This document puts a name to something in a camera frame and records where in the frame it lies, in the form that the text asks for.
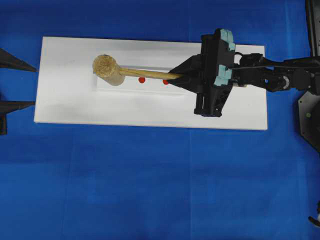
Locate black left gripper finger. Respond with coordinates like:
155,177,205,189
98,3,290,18
0,48,37,72
0,101,35,135

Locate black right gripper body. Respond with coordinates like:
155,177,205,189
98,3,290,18
194,30,233,117

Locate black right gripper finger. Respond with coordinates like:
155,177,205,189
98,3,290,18
169,77,213,95
169,54,204,75

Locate wooden mallet hammer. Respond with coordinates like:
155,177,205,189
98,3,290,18
92,54,183,86

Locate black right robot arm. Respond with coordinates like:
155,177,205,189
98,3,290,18
168,28,320,117

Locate red dot mark near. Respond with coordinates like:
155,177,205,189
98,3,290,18
162,79,169,85

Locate red dot mark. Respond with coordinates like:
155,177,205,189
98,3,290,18
138,77,146,84
162,79,169,85

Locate red dot mark middle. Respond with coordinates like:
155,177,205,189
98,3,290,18
138,77,146,84

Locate white foam base board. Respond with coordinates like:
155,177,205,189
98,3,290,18
34,36,268,131

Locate blue table cloth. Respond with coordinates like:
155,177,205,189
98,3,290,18
0,0,320,240

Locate black equipment upper corner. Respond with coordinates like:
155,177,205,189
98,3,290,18
305,0,320,57

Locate black clip lower corner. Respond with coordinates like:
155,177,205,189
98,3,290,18
308,201,320,228

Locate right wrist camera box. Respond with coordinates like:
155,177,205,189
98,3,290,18
214,28,236,87

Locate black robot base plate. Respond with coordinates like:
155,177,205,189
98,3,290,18
298,91,320,153

